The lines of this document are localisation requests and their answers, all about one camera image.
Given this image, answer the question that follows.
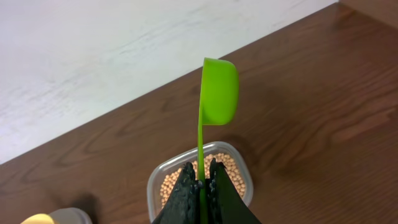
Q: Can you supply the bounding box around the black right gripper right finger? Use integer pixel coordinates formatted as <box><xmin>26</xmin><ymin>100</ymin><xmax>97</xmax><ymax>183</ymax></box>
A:
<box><xmin>206</xmin><ymin>158</ymin><xmax>261</xmax><ymax>224</ymax></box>

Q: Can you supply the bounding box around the pile of dried soybeans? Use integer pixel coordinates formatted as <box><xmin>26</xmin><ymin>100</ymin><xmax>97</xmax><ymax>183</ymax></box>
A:
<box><xmin>159</xmin><ymin>153</ymin><xmax>246</xmax><ymax>208</ymax></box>

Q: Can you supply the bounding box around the yellow plastic bowl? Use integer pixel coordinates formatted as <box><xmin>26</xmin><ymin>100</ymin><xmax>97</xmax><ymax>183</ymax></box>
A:
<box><xmin>21</xmin><ymin>213</ymin><xmax>58</xmax><ymax>224</ymax></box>

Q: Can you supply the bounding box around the clear plastic bean container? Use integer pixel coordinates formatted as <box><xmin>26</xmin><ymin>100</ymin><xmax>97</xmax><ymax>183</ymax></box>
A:
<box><xmin>147</xmin><ymin>141</ymin><xmax>254</xmax><ymax>222</ymax></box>

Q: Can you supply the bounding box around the green plastic measuring scoop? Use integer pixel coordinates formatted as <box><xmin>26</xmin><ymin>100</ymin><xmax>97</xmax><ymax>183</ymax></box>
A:
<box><xmin>197</xmin><ymin>57</ymin><xmax>240</xmax><ymax>224</ymax></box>

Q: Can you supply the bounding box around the white digital kitchen scale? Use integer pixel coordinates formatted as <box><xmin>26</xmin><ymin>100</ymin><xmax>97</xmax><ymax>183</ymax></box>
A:
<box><xmin>49</xmin><ymin>207</ymin><xmax>93</xmax><ymax>224</ymax></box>

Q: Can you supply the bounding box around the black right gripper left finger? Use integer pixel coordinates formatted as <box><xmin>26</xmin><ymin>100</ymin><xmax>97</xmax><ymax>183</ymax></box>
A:
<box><xmin>152</xmin><ymin>162</ymin><xmax>201</xmax><ymax>224</ymax></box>

